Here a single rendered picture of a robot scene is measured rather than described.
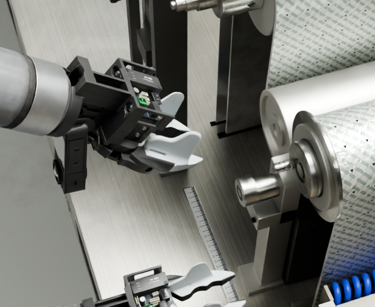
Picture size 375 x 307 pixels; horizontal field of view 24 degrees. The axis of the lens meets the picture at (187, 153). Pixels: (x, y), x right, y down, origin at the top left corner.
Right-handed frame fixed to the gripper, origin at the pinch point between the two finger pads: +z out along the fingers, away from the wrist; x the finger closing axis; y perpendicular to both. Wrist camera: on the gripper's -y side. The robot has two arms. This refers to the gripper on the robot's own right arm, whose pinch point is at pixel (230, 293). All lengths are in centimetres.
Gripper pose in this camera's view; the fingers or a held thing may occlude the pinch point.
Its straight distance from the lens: 122.5
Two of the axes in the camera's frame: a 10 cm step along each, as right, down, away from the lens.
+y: 0.0, -5.8, -8.2
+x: -3.2, -7.8, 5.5
